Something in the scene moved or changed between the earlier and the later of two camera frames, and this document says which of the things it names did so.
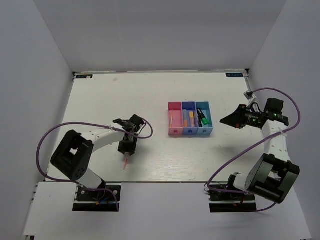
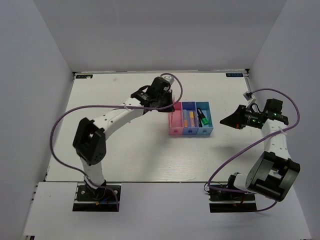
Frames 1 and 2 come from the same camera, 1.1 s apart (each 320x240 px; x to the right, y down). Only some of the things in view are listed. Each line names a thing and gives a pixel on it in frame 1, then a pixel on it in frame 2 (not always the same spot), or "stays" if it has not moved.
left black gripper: [131, 149] -> [166, 109]
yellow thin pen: [171, 125] stays
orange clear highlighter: [186, 121] stays
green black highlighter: [203, 118] stays
